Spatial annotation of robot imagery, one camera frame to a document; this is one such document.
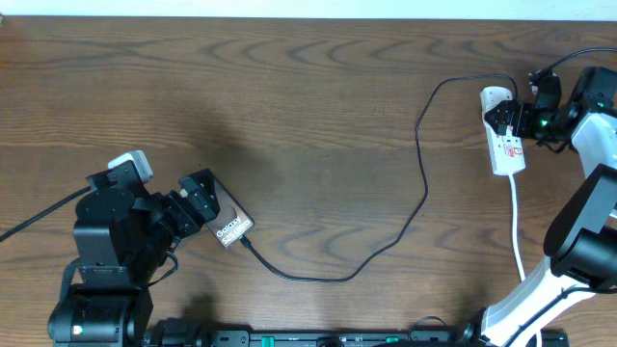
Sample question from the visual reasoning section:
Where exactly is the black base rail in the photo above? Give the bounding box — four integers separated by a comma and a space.
144, 329, 570, 347

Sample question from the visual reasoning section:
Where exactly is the black USB charging cable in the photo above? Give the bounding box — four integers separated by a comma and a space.
239, 72, 520, 283

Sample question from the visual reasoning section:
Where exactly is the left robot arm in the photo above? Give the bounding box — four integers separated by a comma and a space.
47, 161, 220, 346

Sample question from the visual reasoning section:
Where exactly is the white power strip cord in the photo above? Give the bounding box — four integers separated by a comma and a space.
507, 173, 544, 347

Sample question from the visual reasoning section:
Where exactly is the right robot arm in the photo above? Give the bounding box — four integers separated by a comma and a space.
464, 67, 616, 346

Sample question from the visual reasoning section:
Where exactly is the white power strip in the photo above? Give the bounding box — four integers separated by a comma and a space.
480, 86, 525, 176

